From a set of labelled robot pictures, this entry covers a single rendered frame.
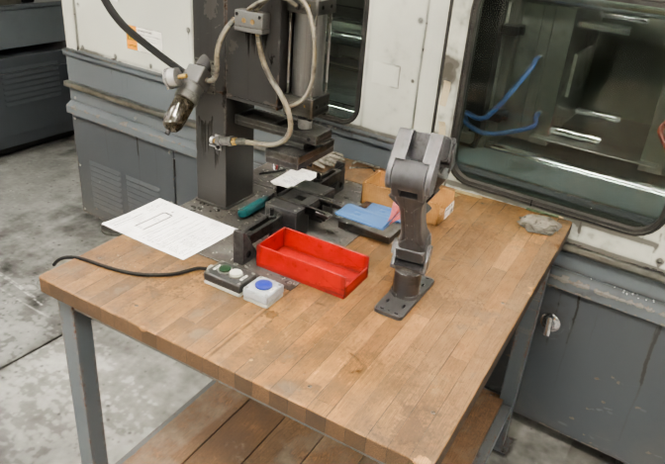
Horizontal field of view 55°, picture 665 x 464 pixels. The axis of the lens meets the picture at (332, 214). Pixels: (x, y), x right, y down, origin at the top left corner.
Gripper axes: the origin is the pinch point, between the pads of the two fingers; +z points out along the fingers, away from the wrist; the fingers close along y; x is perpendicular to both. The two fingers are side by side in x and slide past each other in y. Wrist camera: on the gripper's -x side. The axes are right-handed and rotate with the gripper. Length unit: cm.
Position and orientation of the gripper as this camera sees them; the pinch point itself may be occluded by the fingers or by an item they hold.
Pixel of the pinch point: (391, 220)
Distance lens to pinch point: 162.6
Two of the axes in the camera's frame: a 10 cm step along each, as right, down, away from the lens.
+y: -6.9, -7.1, 1.3
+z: -5.2, 6.2, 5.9
